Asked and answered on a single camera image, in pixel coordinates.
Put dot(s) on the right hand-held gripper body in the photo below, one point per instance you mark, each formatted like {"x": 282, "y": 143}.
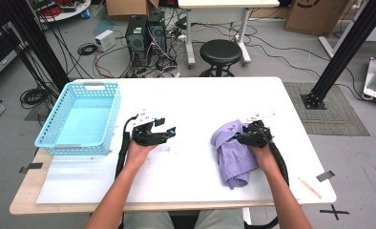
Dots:
{"x": 260, "y": 136}

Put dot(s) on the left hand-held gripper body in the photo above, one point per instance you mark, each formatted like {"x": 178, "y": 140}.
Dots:
{"x": 144, "y": 136}

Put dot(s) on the purple shorts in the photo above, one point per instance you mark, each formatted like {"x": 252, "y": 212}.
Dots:
{"x": 233, "y": 159}

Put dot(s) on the light blue plastic basket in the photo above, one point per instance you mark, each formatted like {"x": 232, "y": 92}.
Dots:
{"x": 81, "y": 120}

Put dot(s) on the person's left hand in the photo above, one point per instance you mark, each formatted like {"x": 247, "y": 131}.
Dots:
{"x": 138, "y": 157}

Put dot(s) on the person's right hand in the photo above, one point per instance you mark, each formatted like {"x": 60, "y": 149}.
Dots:
{"x": 265, "y": 159}

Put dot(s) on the white table cover sheet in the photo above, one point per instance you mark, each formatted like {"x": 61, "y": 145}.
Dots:
{"x": 183, "y": 178}

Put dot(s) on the thin wooden stick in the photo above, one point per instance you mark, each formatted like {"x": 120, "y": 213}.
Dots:
{"x": 310, "y": 188}

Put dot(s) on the black tape strip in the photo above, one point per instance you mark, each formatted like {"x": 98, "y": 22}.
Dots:
{"x": 33, "y": 166}
{"x": 325, "y": 176}

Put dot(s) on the grey floor mat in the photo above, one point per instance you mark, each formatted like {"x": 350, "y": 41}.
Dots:
{"x": 335, "y": 111}

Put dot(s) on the black round stool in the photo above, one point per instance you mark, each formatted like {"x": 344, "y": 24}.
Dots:
{"x": 220, "y": 52}

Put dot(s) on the black computer tower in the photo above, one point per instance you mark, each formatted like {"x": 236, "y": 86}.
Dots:
{"x": 135, "y": 41}

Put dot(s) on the person's legs in grey trousers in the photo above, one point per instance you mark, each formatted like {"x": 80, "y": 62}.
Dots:
{"x": 144, "y": 221}

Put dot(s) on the grey computer tower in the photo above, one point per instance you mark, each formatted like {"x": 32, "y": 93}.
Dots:
{"x": 157, "y": 35}

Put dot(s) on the small white box device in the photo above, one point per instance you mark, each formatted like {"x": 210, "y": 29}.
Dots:
{"x": 105, "y": 40}

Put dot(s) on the black tape cross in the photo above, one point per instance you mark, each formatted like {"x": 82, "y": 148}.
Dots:
{"x": 334, "y": 212}

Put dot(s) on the brown cardboard box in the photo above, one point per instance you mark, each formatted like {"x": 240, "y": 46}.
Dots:
{"x": 129, "y": 7}

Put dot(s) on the white desk with white legs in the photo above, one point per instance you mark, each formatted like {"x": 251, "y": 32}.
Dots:
{"x": 227, "y": 3}

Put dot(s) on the large printed cardboard box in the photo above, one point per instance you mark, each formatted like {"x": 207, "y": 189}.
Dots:
{"x": 316, "y": 17}

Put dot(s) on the white round table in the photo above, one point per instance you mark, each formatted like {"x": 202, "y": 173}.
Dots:
{"x": 71, "y": 12}

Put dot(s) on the black metal frame post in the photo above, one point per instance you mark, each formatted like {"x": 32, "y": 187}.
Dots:
{"x": 33, "y": 38}
{"x": 345, "y": 47}

